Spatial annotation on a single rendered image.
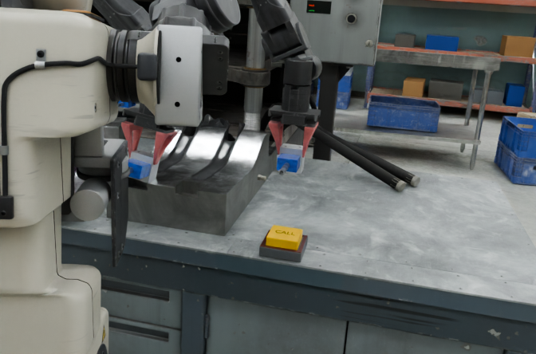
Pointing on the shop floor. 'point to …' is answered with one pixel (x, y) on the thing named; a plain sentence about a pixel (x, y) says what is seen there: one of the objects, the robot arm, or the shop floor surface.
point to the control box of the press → (337, 18)
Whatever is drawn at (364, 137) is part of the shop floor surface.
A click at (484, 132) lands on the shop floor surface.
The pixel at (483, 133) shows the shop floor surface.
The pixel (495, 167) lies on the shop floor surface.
